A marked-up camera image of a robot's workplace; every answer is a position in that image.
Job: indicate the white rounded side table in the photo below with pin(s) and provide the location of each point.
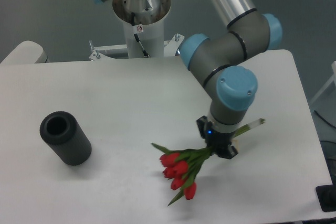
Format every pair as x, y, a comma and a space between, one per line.
27, 52

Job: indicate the black box at table edge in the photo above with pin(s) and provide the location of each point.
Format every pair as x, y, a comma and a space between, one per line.
326, 197

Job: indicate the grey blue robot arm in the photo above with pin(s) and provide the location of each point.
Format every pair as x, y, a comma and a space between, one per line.
215, 64

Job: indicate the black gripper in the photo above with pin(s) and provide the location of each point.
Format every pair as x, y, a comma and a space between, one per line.
220, 142

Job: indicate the white frame at right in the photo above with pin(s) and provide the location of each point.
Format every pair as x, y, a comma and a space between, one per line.
327, 88

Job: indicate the black ribbed cylindrical vase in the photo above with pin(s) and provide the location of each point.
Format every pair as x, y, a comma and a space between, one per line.
62, 133

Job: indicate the red tulip bouquet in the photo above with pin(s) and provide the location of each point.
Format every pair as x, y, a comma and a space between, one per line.
182, 166

